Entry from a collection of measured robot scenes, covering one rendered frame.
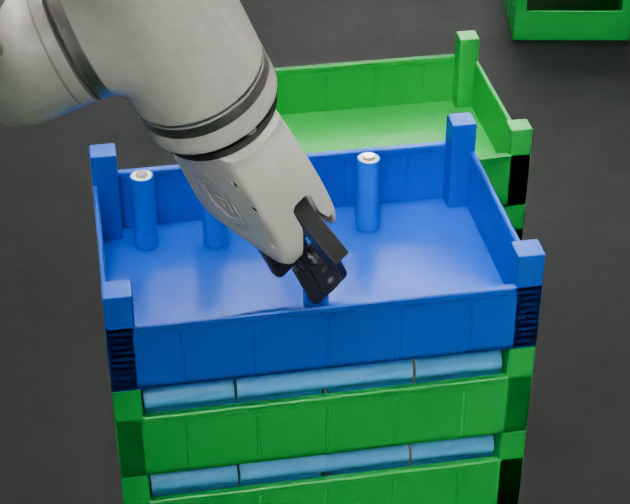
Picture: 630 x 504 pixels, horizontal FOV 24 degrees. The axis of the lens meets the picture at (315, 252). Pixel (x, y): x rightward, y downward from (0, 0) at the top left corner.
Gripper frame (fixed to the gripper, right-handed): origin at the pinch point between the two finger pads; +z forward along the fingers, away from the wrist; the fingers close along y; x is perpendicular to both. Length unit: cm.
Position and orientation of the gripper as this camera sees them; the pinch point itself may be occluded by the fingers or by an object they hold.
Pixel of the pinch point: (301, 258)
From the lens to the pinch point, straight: 99.1
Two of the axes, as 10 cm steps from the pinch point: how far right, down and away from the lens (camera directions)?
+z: 3.3, 5.9, 7.4
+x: 7.0, -6.8, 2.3
